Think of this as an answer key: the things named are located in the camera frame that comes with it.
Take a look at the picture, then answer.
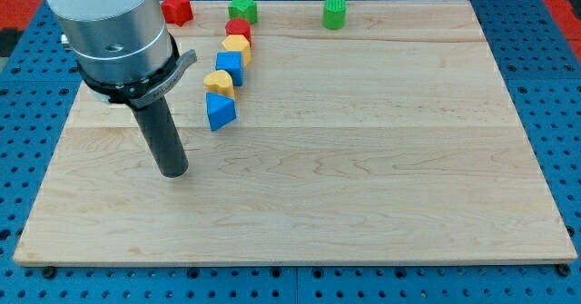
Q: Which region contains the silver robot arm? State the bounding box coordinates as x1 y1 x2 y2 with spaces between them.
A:
46 0 197 109

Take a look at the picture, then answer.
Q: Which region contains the blue triangle block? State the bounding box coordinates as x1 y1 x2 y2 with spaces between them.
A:
206 93 237 132

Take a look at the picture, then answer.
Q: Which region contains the yellow heart block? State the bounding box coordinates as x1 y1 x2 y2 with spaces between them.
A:
203 70 235 99

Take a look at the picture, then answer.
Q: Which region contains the blue cube block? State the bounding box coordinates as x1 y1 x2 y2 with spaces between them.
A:
215 52 244 86

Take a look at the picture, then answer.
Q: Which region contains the wooden board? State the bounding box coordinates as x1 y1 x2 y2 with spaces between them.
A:
14 0 577 268

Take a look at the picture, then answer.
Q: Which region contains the yellow pentagon block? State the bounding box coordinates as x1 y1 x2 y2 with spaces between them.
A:
222 34 251 67

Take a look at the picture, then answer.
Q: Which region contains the red cylinder block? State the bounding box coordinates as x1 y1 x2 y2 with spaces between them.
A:
225 18 252 44

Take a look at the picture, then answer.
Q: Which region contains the green cylinder block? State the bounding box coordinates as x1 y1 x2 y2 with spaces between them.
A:
321 0 348 30

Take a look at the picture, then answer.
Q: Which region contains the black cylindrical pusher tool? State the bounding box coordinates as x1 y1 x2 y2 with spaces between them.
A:
133 97 189 178

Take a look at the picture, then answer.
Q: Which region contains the green star block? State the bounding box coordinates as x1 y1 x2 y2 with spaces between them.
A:
228 0 258 25

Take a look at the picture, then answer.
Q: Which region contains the red star block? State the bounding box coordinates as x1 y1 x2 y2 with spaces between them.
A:
161 0 194 26

